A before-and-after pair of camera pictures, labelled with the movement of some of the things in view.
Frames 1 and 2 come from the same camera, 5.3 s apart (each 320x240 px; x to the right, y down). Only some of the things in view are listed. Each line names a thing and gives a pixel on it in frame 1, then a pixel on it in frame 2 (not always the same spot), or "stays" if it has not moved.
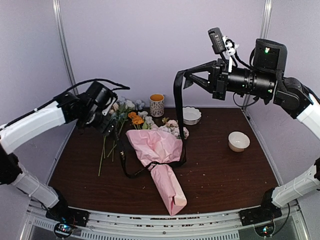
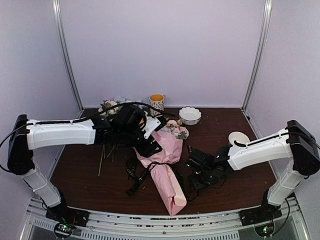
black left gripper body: [93, 119] -> [127, 138]
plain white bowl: [238, 141] stays
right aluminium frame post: [263, 34] stays
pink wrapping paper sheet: [159, 150] stays
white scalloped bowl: [191, 115] stays
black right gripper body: [262, 83] -> [206, 179]
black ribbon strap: [180, 80] -> [131, 165]
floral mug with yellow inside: [157, 105] stays
